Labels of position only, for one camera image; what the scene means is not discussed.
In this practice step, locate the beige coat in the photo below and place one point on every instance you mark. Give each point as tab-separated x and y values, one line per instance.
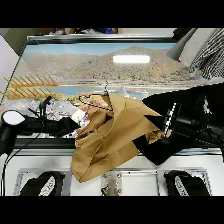
110	140

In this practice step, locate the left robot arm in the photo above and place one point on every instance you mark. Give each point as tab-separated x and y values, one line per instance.
13	118

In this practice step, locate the striped garment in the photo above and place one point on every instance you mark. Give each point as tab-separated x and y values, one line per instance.
213	56

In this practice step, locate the black clothes hanger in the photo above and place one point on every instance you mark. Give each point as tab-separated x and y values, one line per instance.
87	98

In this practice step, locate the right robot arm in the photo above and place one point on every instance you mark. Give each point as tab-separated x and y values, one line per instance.
186	124

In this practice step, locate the grey garment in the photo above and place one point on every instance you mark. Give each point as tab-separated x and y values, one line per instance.
196	46

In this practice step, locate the silver frame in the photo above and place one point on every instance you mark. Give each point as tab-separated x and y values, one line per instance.
113	181

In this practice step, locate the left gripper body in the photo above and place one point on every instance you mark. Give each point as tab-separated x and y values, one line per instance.
69	125

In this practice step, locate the black garment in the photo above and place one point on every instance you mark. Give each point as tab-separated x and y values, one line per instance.
160	98

